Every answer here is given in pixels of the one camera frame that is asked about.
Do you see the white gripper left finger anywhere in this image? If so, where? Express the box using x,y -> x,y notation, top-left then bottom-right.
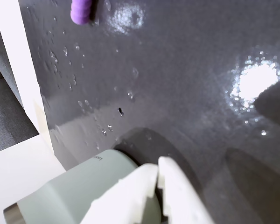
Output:
80,163 -> 159,224

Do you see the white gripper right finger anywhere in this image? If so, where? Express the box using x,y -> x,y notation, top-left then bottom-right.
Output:
157,156 -> 216,224

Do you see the purple ribbed pen grip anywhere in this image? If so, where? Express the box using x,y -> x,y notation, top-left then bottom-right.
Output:
70,0 -> 94,25

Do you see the black glossy table mat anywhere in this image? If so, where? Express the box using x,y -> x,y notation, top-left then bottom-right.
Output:
18,0 -> 280,224

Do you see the pale green metal cup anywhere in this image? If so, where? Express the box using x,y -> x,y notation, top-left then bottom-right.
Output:
3,149 -> 162,224

